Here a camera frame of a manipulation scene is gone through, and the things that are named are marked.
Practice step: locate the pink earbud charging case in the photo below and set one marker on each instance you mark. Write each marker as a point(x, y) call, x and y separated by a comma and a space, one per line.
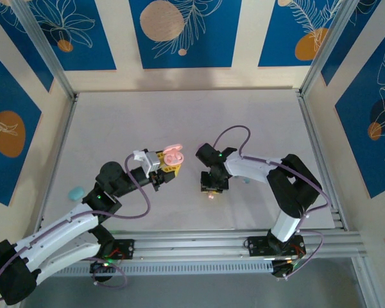
point(174, 158)

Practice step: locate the light blue earbud charging case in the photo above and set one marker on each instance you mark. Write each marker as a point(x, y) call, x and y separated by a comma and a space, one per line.
point(76, 193)

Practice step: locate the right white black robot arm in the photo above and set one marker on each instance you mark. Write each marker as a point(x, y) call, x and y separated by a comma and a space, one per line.
point(250, 167)

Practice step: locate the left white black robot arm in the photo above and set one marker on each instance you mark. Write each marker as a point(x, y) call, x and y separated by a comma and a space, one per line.
point(61, 224)

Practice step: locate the black controller board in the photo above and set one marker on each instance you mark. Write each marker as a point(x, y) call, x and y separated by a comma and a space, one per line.
point(99, 268)
point(282, 269)

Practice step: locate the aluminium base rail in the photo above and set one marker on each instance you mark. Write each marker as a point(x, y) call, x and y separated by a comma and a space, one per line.
point(186, 247)

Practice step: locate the aluminium side rail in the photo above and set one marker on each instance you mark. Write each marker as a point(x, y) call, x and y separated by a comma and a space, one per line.
point(313, 128)
point(64, 134)

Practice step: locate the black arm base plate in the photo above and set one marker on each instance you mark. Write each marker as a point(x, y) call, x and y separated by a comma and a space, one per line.
point(125, 248)
point(256, 246)

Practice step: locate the blue floral wall poster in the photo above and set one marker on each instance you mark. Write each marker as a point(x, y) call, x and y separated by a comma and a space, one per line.
point(356, 134)
point(19, 38)
point(211, 48)
point(356, 46)
point(276, 38)
point(83, 48)
point(6, 96)

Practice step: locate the aluminium frame post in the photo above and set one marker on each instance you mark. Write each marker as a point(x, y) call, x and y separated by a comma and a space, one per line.
point(337, 45)
point(45, 45)

